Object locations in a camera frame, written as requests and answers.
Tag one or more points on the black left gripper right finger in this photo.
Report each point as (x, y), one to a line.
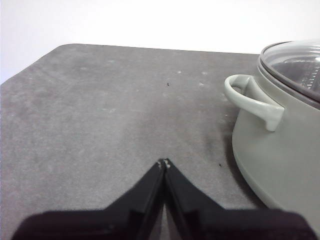
(225, 222)

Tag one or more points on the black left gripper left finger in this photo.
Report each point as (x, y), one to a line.
(112, 220)

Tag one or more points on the glass lid with green knob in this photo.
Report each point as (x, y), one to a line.
(295, 65)

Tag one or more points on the pale green electric steamer pot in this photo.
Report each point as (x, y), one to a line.
(275, 162)

